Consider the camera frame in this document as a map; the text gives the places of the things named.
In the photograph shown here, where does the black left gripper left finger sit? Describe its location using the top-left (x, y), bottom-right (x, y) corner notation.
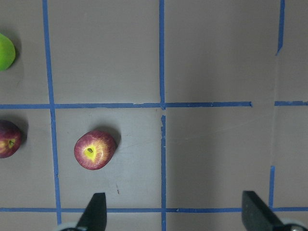
top-left (76, 193), bottom-right (107, 229)

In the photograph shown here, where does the green apple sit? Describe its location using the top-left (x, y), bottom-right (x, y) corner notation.
top-left (0, 34), bottom-right (16, 71)

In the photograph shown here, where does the red yellow apple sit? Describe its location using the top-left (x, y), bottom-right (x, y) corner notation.
top-left (74, 130), bottom-right (116, 170)

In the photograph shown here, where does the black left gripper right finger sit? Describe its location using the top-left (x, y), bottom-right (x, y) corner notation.
top-left (242, 191), bottom-right (284, 231)

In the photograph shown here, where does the dark red apple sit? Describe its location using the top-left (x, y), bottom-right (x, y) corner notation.
top-left (0, 120), bottom-right (22, 158)

